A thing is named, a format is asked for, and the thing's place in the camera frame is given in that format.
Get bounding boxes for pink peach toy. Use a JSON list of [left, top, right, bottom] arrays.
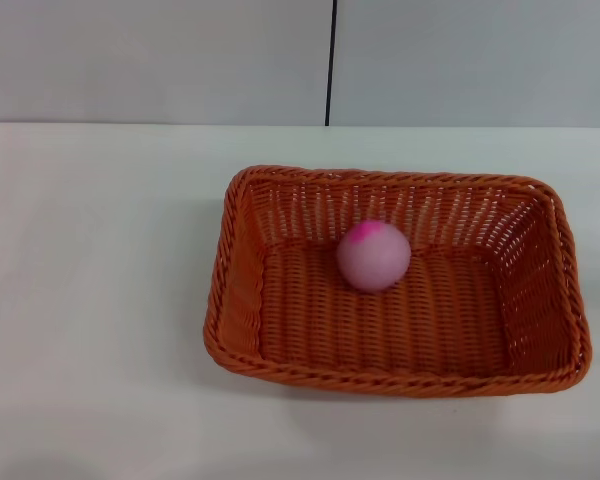
[[335, 219, 413, 293]]

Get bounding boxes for orange woven plastic basket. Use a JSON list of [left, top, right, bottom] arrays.
[[203, 166, 594, 399]]

